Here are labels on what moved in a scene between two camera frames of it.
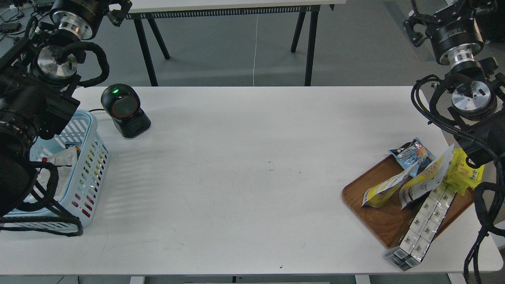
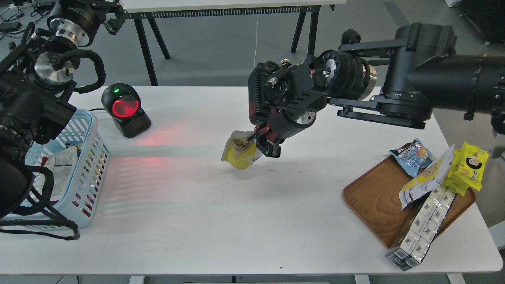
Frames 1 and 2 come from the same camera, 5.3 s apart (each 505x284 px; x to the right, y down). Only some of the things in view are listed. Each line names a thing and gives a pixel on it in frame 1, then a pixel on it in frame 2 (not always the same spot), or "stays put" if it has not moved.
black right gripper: (455, 34) → (282, 98)
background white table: (144, 12) stays put
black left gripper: (83, 17) stays put
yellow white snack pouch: (376, 196) → (238, 152)
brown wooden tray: (388, 221) stays put
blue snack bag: (414, 152) stays put
